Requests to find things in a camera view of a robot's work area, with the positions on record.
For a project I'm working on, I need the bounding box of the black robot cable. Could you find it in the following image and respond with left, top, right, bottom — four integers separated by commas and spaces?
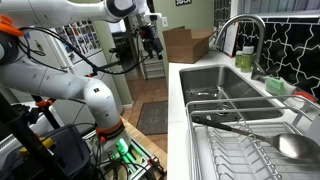
18, 26, 153, 76

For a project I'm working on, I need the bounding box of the white refrigerator with photos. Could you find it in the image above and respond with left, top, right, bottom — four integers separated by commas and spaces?
19, 19, 125, 134

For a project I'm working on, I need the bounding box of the yellow handle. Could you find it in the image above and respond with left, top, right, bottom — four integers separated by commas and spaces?
19, 137, 55, 155

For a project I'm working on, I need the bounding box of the dark grey floor mat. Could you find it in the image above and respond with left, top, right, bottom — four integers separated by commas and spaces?
136, 100, 169, 136

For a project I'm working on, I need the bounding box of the kitchen window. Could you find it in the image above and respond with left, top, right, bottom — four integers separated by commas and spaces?
238, 0, 320, 16

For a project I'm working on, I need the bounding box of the brown cardboard box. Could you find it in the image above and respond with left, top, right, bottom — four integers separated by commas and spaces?
162, 25, 214, 65

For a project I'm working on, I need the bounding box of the red flat item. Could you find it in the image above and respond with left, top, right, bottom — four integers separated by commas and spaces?
293, 91, 318, 103

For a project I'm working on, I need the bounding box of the white sheet with red edge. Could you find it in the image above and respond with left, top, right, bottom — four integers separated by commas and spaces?
222, 21, 240, 58

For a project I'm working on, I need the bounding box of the dark blue storage bin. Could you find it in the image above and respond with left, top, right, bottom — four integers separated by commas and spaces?
0, 124, 93, 180

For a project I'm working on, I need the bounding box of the clear plastic sponge holder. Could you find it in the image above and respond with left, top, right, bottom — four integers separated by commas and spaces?
263, 74, 298, 98

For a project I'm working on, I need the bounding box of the black wall sign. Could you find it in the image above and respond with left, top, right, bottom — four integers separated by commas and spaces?
175, 0, 193, 7

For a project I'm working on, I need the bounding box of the brushed steel gooseneck faucet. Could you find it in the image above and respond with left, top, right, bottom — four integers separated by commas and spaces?
213, 13, 268, 81

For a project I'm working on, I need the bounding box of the green sponge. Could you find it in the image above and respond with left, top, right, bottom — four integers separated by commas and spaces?
265, 76, 286, 96

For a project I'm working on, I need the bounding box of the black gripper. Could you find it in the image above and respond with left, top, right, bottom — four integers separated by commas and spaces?
139, 24, 165, 61

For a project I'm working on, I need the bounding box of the wire sink bottom grid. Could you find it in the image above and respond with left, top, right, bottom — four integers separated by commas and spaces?
184, 87, 245, 118

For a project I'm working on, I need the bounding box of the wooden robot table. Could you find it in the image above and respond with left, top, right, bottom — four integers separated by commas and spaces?
120, 116, 168, 180

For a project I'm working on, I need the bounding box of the black stand pole orange clamp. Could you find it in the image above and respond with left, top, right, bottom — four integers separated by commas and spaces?
31, 94, 63, 130

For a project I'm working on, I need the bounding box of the stainless steel sink basin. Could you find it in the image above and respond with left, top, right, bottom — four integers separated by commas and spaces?
179, 64, 285, 123

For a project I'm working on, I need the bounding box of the short green soap bottle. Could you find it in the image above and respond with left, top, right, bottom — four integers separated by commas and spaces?
234, 49, 244, 69

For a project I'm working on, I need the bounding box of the metal wire dish rack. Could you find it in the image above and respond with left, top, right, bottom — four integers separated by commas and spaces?
185, 94, 320, 180

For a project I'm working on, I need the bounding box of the tall green soap bottle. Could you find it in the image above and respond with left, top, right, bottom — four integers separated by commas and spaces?
240, 45, 255, 74

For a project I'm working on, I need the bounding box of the thick black tripod leg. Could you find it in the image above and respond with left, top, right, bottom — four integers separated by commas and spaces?
0, 93, 68, 180

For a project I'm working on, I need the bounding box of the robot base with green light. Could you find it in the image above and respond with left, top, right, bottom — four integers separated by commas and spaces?
83, 129, 168, 180

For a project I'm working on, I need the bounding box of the white wire shelf rack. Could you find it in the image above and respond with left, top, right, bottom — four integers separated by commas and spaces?
139, 49, 167, 81

